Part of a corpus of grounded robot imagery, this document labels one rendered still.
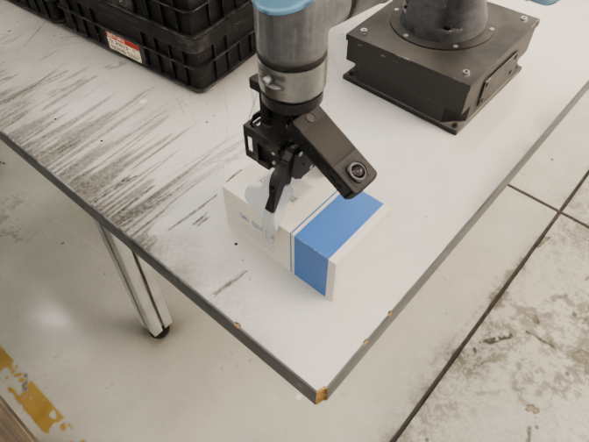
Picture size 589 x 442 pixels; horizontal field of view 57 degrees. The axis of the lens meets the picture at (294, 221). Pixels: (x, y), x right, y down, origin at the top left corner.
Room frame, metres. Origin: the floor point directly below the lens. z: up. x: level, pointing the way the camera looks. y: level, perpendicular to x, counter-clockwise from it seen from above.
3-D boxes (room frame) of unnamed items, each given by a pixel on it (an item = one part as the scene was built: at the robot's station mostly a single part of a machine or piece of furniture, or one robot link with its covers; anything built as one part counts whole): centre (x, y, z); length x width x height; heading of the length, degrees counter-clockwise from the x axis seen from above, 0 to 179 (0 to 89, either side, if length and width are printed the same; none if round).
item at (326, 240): (0.48, -0.01, 0.75); 0.20 x 0.12 x 0.09; 49
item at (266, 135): (0.50, 0.01, 0.90); 0.09 x 0.08 x 0.12; 49
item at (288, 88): (0.50, 0.00, 0.98); 0.08 x 0.08 x 0.05
